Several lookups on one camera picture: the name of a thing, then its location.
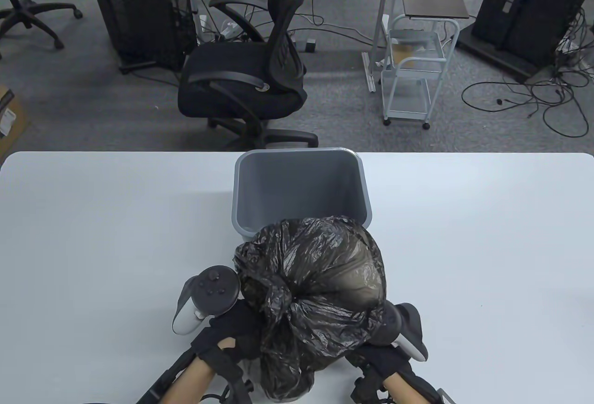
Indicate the person's right hand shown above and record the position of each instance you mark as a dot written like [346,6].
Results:
[380,360]

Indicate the person's left hand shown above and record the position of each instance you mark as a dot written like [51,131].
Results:
[236,325]

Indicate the black garbage bag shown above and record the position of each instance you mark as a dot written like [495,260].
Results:
[315,283]

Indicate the grey plastic trash bin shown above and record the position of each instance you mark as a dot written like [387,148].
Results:
[297,186]

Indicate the black mesh office chair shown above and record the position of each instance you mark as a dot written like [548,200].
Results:
[241,84]

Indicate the white rolling cart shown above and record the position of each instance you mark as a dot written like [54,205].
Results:
[408,109]

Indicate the white power strip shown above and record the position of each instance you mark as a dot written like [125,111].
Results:
[228,29]

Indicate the cardboard box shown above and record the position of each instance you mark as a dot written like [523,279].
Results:
[11,121]

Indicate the black computer tower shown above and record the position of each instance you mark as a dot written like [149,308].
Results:
[139,14]

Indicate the black equipment cabinet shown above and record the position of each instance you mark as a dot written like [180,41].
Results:
[524,9]

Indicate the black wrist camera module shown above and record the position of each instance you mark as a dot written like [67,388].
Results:
[236,387]
[366,390]

